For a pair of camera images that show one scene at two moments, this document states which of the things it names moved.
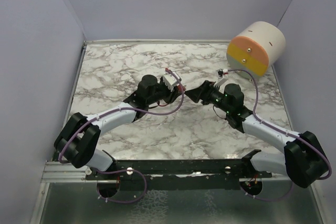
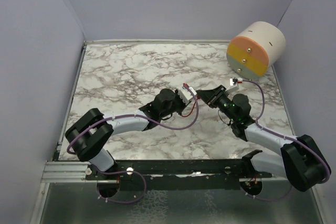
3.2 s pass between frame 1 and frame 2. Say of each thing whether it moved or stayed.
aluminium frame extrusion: stayed
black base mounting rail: stayed
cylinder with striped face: stayed
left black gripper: moved
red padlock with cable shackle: moved
